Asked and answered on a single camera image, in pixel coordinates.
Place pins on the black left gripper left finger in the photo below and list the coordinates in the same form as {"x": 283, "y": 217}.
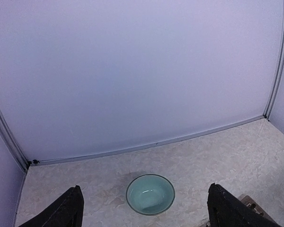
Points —
{"x": 65, "y": 211}

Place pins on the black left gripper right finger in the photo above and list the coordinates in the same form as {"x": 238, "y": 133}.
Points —
{"x": 225, "y": 210}

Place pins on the wooden chess board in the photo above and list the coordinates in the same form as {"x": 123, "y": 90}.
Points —
{"x": 250, "y": 203}

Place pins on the green glass bowl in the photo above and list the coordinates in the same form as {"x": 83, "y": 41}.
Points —
{"x": 150, "y": 194}

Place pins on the back aluminium frame rail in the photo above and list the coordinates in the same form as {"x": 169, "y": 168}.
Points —
{"x": 36, "y": 162}

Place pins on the left aluminium frame post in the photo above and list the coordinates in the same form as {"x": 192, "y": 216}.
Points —
{"x": 13, "y": 145}

